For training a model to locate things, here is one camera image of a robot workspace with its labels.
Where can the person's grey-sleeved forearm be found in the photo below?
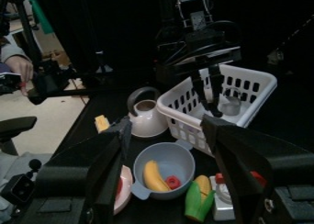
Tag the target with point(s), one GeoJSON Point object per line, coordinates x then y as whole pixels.
{"type": "Point", "coordinates": [13, 51]}

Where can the black chair armrest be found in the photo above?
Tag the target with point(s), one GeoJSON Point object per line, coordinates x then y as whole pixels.
{"type": "Point", "coordinates": [17, 125]}

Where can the yellow toy banana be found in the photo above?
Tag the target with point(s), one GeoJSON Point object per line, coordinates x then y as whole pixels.
{"type": "Point", "coordinates": [153, 177]}

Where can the toy corn green husk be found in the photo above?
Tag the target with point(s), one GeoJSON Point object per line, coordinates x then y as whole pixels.
{"type": "Point", "coordinates": [199, 200]}

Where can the person's bare hand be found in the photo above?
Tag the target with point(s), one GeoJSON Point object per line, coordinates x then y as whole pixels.
{"type": "Point", "coordinates": [21, 68]}

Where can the green board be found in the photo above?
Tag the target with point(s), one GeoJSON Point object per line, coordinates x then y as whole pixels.
{"type": "Point", "coordinates": [41, 15]}

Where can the small yellow toy food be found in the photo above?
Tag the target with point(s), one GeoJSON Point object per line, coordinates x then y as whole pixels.
{"type": "Point", "coordinates": [102, 123]}

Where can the white toy appliance red knobs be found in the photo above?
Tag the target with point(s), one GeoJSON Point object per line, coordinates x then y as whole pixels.
{"type": "Point", "coordinates": [223, 203]}

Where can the white plastic laundry basket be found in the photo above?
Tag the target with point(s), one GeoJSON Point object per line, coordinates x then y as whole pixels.
{"type": "Point", "coordinates": [261, 77]}

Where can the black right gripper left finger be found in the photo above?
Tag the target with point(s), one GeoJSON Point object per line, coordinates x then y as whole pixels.
{"type": "Point", "coordinates": [105, 172]}

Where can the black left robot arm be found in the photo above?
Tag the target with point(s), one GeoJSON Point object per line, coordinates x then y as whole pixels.
{"type": "Point", "coordinates": [197, 10]}

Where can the black camera with microphone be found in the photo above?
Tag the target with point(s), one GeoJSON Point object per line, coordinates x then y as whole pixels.
{"type": "Point", "coordinates": [18, 188]}

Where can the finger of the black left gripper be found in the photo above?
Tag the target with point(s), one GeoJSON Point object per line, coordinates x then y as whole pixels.
{"type": "Point", "coordinates": [217, 90]}
{"type": "Point", "coordinates": [201, 87]}

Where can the clear plastic cup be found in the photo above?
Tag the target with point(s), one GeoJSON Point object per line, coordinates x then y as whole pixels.
{"type": "Point", "coordinates": [232, 106]}

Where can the grey pan at left edge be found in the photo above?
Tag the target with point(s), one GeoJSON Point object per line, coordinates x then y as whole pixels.
{"type": "Point", "coordinates": [148, 120]}

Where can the small red toy piece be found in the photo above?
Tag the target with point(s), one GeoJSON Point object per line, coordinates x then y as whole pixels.
{"type": "Point", "coordinates": [173, 182]}

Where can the black frame post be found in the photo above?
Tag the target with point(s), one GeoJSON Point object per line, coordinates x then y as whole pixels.
{"type": "Point", "coordinates": [29, 31]}

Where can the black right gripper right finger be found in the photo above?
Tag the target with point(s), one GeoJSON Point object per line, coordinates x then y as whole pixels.
{"type": "Point", "coordinates": [241, 160]}

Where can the blue-grey toy pot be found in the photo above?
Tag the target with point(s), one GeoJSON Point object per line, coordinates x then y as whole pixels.
{"type": "Point", "coordinates": [176, 160]}

